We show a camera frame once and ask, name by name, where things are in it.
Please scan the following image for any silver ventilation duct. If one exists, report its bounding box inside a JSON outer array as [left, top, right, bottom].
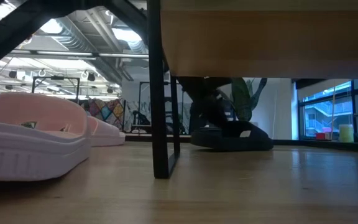
[[53, 15, 124, 82]]

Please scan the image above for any black metal rack frame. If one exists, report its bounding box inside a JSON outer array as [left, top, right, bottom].
[[31, 76, 81, 103]]

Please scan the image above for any silver horizontal pipe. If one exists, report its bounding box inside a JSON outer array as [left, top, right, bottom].
[[11, 49, 150, 60]]

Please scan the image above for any yellow green cylinder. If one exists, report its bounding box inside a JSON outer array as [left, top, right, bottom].
[[339, 124, 355, 143]]

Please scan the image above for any black slide sandal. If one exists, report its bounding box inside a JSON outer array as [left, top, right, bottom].
[[190, 120, 274, 152]]

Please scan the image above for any green plant in white pot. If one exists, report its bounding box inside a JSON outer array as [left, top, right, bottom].
[[216, 77, 269, 122]]

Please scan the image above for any wooden shelf with black legs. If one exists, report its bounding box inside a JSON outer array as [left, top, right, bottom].
[[147, 0, 358, 180]]

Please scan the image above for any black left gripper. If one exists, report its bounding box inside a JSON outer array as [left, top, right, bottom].
[[177, 77, 233, 127]]

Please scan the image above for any colourful patchwork quilt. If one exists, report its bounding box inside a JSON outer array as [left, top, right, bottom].
[[81, 98, 126, 131]]

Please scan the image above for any pink slide sandal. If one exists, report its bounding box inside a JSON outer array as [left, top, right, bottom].
[[87, 116, 126, 147], [0, 92, 92, 182]]

